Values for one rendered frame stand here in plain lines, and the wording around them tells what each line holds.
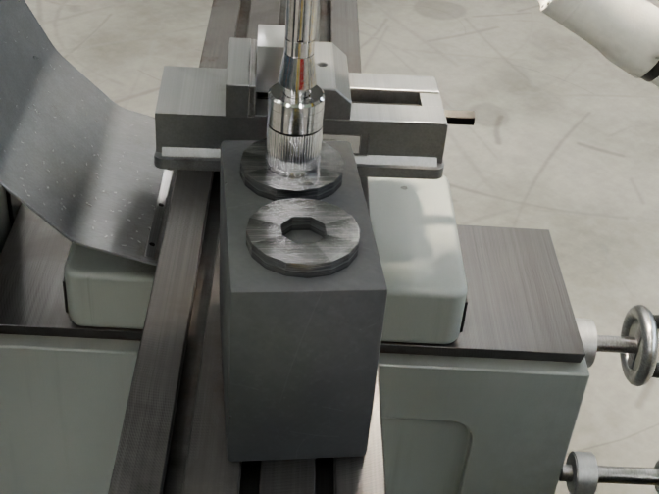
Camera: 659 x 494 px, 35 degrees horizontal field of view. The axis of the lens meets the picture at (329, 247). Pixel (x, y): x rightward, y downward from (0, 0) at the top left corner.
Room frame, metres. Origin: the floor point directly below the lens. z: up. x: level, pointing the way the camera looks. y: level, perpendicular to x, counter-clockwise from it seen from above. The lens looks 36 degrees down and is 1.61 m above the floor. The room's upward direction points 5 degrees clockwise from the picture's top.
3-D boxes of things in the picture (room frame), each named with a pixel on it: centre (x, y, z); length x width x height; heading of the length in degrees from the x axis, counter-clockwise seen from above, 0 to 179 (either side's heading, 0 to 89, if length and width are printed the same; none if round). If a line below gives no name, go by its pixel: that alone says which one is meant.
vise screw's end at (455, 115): (1.15, -0.15, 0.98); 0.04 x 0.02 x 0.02; 95
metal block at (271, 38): (1.13, 0.08, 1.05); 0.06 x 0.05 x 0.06; 5
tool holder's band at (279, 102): (0.77, 0.04, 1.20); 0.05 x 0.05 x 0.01
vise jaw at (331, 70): (1.14, 0.02, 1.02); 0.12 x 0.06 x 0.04; 5
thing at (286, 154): (0.77, 0.04, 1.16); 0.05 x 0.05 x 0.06
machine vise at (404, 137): (1.13, 0.05, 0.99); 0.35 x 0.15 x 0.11; 95
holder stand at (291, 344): (0.72, 0.03, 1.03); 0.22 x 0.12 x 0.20; 9
